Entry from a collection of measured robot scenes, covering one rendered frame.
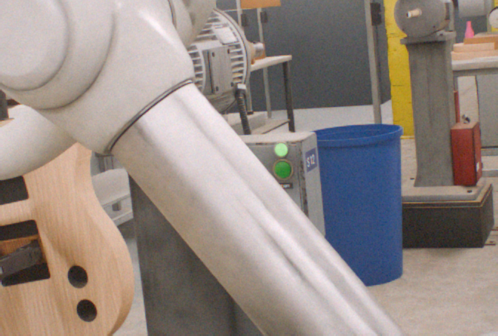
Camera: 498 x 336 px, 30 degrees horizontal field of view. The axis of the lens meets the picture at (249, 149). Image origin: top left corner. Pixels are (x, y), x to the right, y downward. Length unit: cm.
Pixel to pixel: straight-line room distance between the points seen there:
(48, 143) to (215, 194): 32
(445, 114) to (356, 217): 96
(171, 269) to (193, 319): 11
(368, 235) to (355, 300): 360
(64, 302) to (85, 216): 15
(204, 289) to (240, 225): 115
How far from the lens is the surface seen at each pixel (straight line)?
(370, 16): 586
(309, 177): 166
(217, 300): 195
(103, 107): 82
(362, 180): 436
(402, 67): 891
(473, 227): 502
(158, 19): 86
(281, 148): 162
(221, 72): 185
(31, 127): 108
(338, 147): 432
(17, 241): 156
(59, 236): 152
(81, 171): 149
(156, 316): 202
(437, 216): 504
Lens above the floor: 135
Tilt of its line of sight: 8 degrees down
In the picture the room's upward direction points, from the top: 6 degrees counter-clockwise
